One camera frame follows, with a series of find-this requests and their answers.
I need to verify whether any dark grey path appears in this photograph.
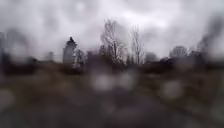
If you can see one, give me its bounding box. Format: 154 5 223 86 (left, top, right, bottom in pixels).
0 91 224 128

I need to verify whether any brown grass ground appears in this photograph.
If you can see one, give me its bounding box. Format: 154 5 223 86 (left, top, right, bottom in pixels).
0 63 224 111

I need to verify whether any row of dark bushes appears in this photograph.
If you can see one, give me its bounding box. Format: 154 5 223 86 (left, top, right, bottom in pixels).
0 54 224 76

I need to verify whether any large bare tree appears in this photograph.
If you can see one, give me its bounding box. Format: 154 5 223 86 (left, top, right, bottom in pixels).
99 18 126 65

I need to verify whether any small rounded bare tree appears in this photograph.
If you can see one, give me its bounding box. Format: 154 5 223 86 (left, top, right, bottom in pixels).
169 45 189 60

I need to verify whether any dark conifer tree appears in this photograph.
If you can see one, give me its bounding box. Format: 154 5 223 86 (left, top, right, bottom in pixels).
62 36 79 66

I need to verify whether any slender bare tree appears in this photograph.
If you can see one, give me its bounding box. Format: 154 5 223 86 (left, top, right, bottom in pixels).
129 25 146 65

